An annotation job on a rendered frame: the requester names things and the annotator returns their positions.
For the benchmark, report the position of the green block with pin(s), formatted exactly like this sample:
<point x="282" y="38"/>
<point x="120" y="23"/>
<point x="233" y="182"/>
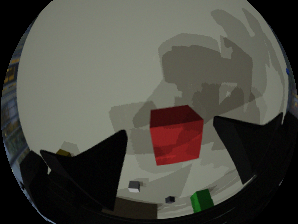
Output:
<point x="200" y="196"/>
<point x="203" y="205"/>

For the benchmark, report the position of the red block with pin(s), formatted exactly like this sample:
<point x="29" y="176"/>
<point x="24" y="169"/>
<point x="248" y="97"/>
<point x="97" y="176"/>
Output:
<point x="176" y="134"/>

